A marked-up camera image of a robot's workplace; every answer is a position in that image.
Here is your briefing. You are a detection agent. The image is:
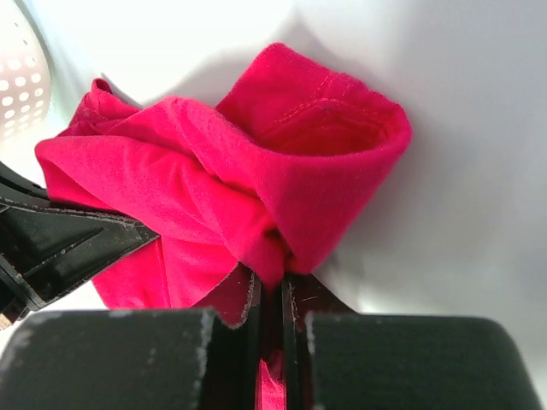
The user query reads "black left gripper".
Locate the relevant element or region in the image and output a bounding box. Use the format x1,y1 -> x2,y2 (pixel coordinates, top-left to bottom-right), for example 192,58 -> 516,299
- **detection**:
1,162 -> 159,331

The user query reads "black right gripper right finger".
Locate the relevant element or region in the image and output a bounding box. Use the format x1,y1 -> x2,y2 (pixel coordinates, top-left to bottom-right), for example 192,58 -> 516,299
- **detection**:
281,275 -> 541,409

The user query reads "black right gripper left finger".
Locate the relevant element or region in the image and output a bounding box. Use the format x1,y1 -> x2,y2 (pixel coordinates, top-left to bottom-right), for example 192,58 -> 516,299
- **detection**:
1,271 -> 262,409

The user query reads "magenta t shirt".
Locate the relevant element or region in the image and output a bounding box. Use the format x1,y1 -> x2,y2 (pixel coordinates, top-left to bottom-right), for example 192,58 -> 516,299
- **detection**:
34,41 -> 414,410

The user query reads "white perforated plastic basket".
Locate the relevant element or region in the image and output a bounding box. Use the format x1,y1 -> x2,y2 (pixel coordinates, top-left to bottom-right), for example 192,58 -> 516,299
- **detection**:
1,1 -> 52,140

